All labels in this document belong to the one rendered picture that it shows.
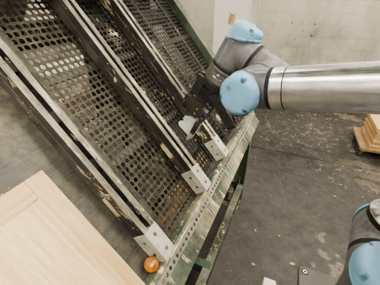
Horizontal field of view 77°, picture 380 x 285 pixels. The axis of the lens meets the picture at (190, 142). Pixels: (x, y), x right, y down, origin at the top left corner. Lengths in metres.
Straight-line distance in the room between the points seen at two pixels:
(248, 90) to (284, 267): 1.78
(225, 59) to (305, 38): 4.96
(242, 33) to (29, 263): 0.75
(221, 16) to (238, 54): 3.66
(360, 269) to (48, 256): 0.72
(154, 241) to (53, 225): 0.31
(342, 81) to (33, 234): 0.76
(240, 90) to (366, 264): 0.41
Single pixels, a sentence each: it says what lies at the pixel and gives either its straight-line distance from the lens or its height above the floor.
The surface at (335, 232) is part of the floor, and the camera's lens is 2.46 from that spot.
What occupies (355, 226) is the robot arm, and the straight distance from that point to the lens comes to 0.73.
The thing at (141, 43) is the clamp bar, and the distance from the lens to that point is 1.33.
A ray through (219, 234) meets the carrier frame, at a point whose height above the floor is 0.18.
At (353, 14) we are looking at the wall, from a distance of 5.56.
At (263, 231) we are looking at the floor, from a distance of 2.23.
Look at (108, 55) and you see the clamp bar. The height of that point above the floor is 1.48.
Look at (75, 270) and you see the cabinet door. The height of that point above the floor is 1.05.
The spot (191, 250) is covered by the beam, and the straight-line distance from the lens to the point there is 1.02.
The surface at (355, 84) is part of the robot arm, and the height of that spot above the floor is 1.59.
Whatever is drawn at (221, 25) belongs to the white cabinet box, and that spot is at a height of 1.28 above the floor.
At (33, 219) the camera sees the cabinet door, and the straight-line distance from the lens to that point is 0.79.
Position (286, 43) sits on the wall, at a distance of 5.54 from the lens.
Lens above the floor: 1.70
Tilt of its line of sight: 32 degrees down
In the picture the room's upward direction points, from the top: straight up
